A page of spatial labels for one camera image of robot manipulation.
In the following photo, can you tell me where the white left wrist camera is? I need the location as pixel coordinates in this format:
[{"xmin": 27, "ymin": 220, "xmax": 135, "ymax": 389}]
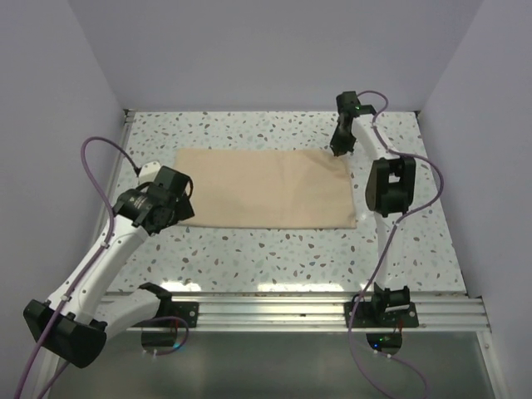
[{"xmin": 137, "ymin": 161, "xmax": 161, "ymax": 185}]

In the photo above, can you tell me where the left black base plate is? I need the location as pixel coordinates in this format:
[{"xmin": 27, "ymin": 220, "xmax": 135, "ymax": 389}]
[{"xmin": 156, "ymin": 299, "xmax": 200, "ymax": 328}]

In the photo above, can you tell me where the beige surgical cloth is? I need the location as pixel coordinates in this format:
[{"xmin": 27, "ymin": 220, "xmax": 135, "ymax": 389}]
[{"xmin": 175, "ymin": 149, "xmax": 356, "ymax": 229}]

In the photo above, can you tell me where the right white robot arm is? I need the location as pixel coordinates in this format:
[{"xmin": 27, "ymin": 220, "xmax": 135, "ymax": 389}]
[{"xmin": 330, "ymin": 106, "xmax": 416, "ymax": 327}]

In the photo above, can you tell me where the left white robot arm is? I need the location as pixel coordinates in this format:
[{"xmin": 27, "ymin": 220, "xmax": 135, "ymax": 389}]
[{"xmin": 23, "ymin": 166, "xmax": 195, "ymax": 368}]

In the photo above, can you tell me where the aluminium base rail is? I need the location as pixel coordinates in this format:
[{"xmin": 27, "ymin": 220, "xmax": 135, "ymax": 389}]
[{"xmin": 99, "ymin": 290, "xmax": 487, "ymax": 333}]

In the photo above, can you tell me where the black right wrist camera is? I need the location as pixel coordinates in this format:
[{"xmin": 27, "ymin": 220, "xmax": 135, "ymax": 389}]
[{"xmin": 336, "ymin": 91, "xmax": 377, "ymax": 118}]

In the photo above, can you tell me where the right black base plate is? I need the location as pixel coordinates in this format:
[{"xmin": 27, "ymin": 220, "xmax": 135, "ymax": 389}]
[{"xmin": 343, "ymin": 295, "xmax": 420, "ymax": 328}]

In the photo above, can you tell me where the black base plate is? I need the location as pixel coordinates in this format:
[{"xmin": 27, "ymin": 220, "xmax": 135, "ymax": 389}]
[
  {"xmin": 343, "ymin": 295, "xmax": 420, "ymax": 328},
  {"xmin": 156, "ymin": 299, "xmax": 200, "ymax": 328}
]

